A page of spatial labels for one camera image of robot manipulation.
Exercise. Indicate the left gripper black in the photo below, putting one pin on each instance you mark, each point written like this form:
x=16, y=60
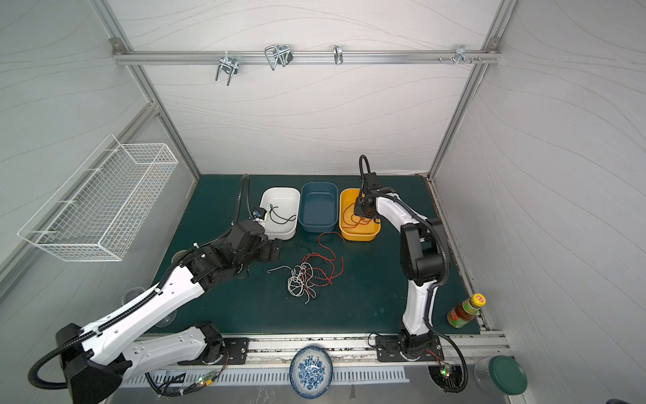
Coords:
x=267, y=250

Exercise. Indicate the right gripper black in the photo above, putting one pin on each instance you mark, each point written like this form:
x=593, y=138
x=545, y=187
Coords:
x=363, y=206

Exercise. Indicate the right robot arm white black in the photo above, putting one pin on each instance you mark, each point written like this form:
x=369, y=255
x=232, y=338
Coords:
x=423, y=259

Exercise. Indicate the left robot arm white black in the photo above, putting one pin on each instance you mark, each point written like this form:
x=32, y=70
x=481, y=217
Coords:
x=93, y=361

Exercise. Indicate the yellow plastic bin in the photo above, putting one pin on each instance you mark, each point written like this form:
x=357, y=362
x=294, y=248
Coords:
x=354, y=228

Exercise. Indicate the blue plastic bin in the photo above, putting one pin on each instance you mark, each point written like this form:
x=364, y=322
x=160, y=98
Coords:
x=319, y=209

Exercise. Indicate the white plastic bin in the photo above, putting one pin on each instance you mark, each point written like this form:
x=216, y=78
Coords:
x=282, y=205

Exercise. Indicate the olive green mug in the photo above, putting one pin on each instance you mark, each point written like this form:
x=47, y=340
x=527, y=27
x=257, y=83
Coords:
x=178, y=256

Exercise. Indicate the clear plastic cup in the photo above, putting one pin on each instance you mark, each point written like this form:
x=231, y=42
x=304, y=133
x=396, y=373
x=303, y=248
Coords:
x=132, y=294

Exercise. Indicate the blue white patterned plate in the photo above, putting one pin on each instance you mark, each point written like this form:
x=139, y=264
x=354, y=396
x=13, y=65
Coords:
x=310, y=372

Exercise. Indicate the bottle with yellow cap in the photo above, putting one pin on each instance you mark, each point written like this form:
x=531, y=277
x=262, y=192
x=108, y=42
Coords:
x=464, y=312

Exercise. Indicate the metal hook small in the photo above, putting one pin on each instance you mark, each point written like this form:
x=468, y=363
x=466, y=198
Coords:
x=338, y=55

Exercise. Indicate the metal hook clamp middle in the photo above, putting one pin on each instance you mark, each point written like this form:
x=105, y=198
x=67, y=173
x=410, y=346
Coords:
x=278, y=55

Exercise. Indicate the metal hook clamp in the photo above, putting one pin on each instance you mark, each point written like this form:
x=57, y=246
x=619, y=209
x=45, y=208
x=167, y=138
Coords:
x=228, y=67
x=278, y=55

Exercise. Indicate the metal hook clamp left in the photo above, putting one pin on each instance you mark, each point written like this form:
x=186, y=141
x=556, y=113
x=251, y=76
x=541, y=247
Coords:
x=228, y=67

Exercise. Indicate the jar with green lid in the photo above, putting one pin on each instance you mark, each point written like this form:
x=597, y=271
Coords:
x=501, y=376

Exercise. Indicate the aluminium crossbar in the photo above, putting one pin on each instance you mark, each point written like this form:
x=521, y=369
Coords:
x=301, y=58

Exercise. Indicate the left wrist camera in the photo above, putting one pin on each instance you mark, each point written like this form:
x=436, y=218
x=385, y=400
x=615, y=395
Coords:
x=259, y=214

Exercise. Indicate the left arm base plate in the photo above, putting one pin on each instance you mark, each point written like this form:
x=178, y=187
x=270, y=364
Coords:
x=232, y=351

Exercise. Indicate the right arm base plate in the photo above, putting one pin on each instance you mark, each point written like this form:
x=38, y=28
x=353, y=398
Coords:
x=398, y=348

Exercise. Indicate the white wire basket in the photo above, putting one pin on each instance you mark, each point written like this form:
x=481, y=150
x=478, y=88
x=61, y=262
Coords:
x=96, y=214

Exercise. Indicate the metal bracket right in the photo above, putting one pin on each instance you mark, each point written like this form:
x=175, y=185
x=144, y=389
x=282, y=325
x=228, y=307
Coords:
x=460, y=56

